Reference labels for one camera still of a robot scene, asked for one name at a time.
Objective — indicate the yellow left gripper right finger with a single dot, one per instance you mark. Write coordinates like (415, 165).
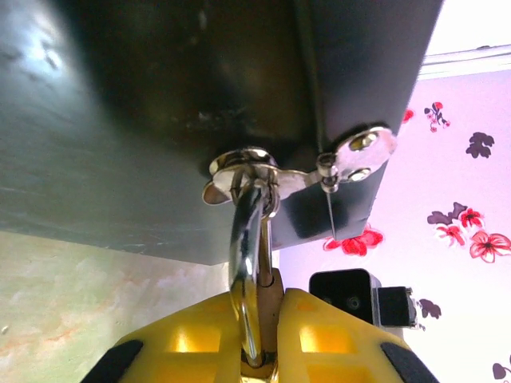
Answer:
(331, 347)

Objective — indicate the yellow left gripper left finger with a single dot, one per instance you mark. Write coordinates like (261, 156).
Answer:
(199, 347)

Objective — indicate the silver hasp latch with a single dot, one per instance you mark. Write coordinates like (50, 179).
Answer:
(359, 151)

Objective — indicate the starry night tin box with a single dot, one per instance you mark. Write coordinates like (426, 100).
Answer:
(159, 119)

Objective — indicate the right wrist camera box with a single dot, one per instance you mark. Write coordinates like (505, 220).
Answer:
(343, 293)

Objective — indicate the aluminium corner post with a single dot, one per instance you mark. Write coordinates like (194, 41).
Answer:
(467, 60)

